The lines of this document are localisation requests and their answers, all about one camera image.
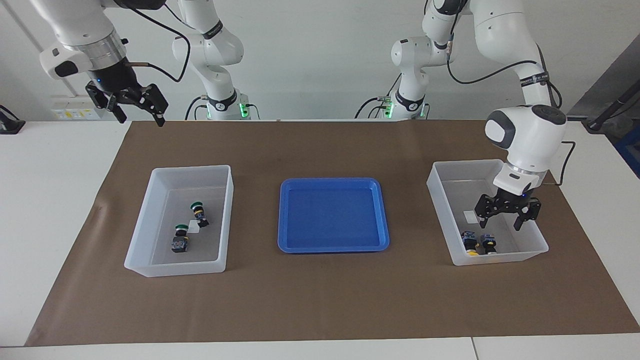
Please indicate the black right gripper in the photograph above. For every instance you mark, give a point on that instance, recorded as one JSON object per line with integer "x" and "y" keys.
{"x": 117, "y": 82}

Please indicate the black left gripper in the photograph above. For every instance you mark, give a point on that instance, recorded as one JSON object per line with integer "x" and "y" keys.
{"x": 512, "y": 199}

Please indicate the yellow push button switch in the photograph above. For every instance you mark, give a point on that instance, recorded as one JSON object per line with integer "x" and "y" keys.
{"x": 488, "y": 242}
{"x": 469, "y": 241}

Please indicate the green push button switch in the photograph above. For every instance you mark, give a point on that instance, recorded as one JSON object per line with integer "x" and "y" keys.
{"x": 180, "y": 243}
{"x": 200, "y": 215}

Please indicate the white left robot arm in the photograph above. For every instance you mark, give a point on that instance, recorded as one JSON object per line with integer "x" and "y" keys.
{"x": 530, "y": 135}

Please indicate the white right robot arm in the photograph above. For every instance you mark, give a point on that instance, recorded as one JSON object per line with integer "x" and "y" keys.
{"x": 80, "y": 25}

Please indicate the white paper label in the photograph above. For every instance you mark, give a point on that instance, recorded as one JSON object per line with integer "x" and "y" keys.
{"x": 469, "y": 217}
{"x": 193, "y": 227}

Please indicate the translucent white plastic box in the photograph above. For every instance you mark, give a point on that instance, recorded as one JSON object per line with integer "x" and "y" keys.
{"x": 450, "y": 200}
{"x": 165, "y": 262}

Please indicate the blue crate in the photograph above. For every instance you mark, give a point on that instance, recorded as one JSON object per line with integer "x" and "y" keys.
{"x": 631, "y": 152}

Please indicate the blue plastic tray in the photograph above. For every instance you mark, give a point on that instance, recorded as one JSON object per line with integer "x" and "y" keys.
{"x": 330, "y": 220}

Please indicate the brown table mat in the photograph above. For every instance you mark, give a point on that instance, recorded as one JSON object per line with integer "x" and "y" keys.
{"x": 320, "y": 300}

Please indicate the white wall outlet box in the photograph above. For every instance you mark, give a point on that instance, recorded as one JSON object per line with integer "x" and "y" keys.
{"x": 75, "y": 111}

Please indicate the black clamp mount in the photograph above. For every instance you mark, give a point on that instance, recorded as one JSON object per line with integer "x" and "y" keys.
{"x": 10, "y": 124}

